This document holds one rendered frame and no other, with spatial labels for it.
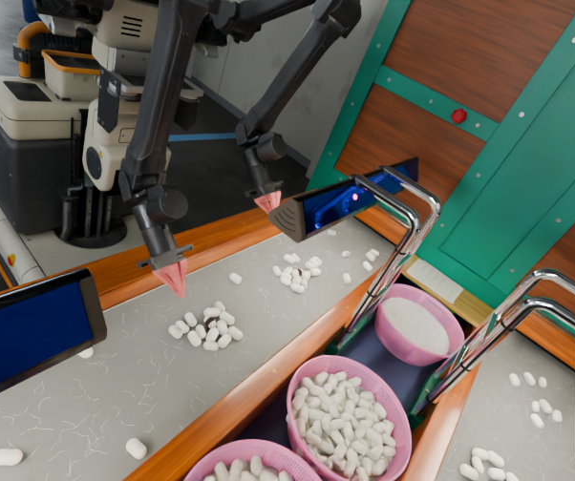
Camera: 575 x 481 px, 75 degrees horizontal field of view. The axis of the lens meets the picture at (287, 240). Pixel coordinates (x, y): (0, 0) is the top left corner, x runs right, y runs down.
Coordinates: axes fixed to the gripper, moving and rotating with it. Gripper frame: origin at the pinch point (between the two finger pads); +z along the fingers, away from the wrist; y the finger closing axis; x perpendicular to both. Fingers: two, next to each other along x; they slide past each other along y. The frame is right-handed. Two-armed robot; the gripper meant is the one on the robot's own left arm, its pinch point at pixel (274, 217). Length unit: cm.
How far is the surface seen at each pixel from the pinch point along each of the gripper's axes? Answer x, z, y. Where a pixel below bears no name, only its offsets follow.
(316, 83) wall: 101, -99, 229
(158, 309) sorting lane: 7.0, 10.6, -38.5
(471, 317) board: -32, 49, 35
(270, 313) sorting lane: -3.2, 22.0, -16.8
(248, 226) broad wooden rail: 12.1, 0.2, 1.1
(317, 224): -30.1, 3.6, -23.9
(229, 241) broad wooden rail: 10.4, 2.5, -9.6
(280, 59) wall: 131, -138, 233
